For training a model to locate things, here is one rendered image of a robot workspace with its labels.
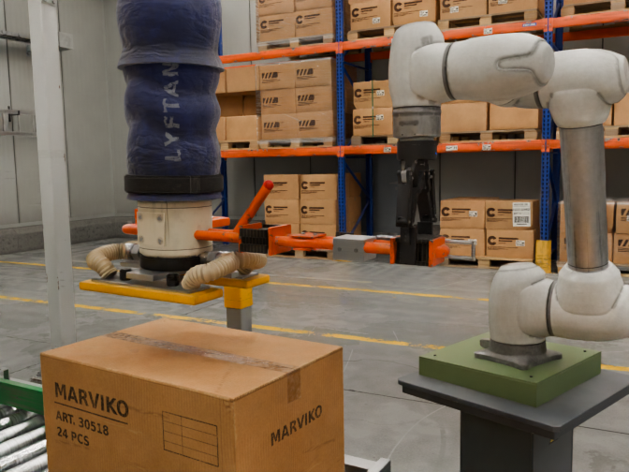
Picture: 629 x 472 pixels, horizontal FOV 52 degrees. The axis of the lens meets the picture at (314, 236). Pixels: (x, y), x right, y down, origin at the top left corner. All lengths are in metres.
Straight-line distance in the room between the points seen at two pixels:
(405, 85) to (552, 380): 0.96
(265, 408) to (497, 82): 0.75
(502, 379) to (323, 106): 7.65
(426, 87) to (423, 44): 0.08
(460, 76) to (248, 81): 8.81
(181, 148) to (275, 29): 8.32
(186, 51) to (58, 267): 3.13
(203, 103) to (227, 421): 0.68
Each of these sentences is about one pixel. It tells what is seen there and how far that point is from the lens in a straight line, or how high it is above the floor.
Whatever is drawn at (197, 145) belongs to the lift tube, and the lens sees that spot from 1.46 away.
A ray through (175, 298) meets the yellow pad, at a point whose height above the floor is 1.11.
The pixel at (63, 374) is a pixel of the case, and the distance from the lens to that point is 1.63.
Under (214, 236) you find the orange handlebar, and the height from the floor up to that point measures 1.22.
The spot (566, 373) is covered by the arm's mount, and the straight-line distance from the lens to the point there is 1.92.
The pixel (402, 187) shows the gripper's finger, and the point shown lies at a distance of 1.19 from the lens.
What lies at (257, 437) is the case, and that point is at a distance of 1.34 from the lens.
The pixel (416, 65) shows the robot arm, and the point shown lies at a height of 1.55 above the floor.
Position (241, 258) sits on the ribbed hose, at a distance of 1.46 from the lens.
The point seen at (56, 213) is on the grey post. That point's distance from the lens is 4.43.
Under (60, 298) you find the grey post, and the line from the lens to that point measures 4.49.
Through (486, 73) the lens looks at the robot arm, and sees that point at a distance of 1.15.
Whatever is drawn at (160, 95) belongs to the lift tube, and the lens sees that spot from 1.46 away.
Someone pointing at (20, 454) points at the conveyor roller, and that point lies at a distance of 2.20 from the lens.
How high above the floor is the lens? 1.38
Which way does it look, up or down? 6 degrees down
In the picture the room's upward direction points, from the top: 1 degrees counter-clockwise
